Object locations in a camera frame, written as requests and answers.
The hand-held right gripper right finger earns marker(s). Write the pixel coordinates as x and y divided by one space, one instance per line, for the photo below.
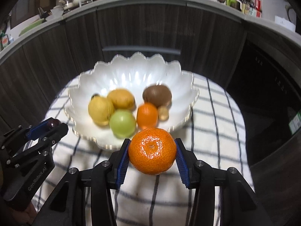
183 167

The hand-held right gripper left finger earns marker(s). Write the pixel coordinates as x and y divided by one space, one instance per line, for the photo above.
122 167

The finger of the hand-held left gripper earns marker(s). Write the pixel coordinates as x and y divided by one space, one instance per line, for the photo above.
37 129
60 130

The orange tangerine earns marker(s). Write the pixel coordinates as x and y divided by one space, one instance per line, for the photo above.
152 150

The yellow lemon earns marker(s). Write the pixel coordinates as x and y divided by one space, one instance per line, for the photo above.
101 110

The yellow-brown mango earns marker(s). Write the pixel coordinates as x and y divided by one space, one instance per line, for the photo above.
122 98

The white scalloped bowl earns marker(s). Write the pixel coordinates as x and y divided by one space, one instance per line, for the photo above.
131 75

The person's left hand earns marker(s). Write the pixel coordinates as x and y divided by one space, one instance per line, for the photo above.
30 211

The green plum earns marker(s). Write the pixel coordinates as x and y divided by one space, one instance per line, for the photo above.
122 123

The white checked cloth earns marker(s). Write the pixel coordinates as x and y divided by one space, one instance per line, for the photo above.
211 122

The small brown longan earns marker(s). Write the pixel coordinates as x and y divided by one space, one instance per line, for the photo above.
163 113

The small orange kumquat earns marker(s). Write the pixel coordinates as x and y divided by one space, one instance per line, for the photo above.
147 115

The brown kiwi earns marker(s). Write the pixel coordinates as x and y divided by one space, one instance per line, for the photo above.
157 95

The green red snack packet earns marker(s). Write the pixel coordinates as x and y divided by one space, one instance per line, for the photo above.
5 41

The green basin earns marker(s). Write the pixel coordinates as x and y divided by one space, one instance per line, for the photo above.
31 27

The white ceramic bowl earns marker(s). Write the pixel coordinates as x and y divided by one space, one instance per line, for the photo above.
55 14

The white teapot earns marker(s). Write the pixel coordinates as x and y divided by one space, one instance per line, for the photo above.
78 0

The green bottle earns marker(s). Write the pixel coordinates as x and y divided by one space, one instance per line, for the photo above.
232 2

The dark sauce bottle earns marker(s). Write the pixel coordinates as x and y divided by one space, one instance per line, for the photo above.
245 4

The white box appliance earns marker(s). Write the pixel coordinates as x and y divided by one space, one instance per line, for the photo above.
283 23

